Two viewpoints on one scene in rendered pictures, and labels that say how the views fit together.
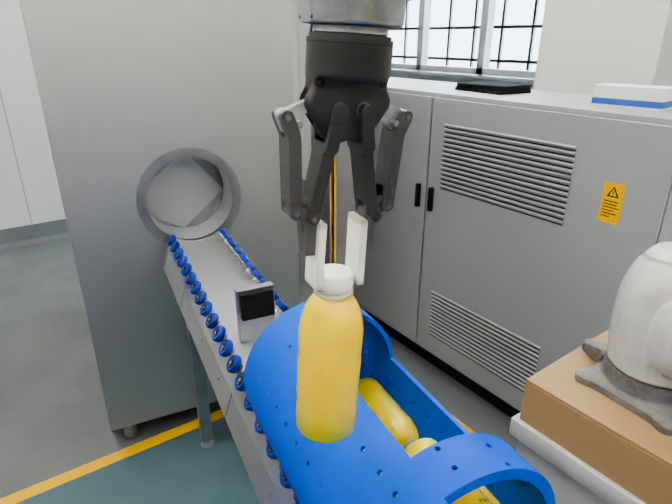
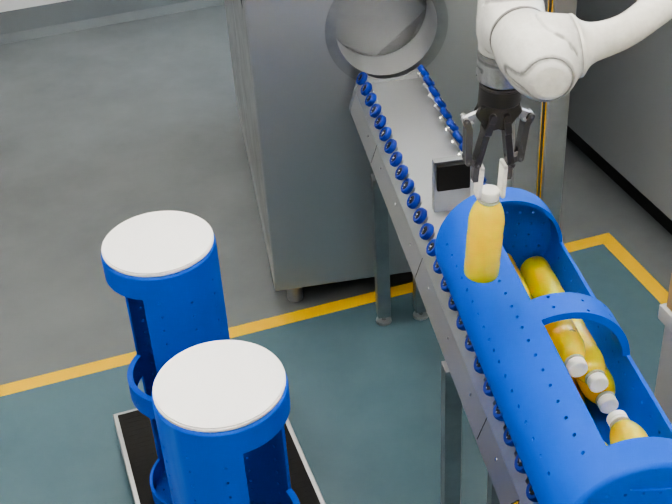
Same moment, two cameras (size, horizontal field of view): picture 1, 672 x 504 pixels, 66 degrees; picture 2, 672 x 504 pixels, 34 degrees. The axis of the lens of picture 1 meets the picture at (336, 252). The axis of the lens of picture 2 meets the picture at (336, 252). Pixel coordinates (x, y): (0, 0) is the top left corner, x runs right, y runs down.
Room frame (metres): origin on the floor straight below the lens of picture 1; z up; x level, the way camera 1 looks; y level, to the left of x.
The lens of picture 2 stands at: (-1.25, -0.26, 2.56)
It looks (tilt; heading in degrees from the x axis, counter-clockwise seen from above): 35 degrees down; 18
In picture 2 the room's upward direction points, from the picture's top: 4 degrees counter-clockwise
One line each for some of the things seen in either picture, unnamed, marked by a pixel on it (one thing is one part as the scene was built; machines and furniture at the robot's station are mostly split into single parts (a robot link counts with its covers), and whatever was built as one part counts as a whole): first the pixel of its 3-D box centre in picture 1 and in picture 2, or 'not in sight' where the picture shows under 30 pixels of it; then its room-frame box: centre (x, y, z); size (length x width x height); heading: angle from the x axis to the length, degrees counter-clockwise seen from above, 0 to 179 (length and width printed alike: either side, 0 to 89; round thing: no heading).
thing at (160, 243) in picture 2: not in sight; (157, 242); (0.75, 0.86, 1.03); 0.28 x 0.28 x 0.01
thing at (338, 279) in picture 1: (334, 275); (489, 192); (0.47, 0.00, 1.46); 0.04 x 0.04 x 0.02
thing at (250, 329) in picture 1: (256, 313); (452, 185); (1.20, 0.21, 1.00); 0.10 x 0.04 x 0.15; 116
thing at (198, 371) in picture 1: (200, 386); (381, 252); (1.80, 0.58, 0.31); 0.06 x 0.06 x 0.63; 26
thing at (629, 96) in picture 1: (633, 96); not in sight; (1.94, -1.08, 1.48); 0.24 x 0.12 x 0.08; 43
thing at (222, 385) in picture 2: not in sight; (219, 383); (0.30, 0.52, 1.03); 0.28 x 0.28 x 0.01
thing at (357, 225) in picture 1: (355, 248); (502, 178); (0.48, -0.02, 1.48); 0.03 x 0.01 x 0.07; 26
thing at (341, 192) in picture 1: (341, 311); (549, 187); (1.48, -0.02, 0.85); 0.06 x 0.06 x 1.70; 26
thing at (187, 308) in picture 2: not in sight; (181, 376); (0.75, 0.86, 0.59); 0.28 x 0.28 x 0.88
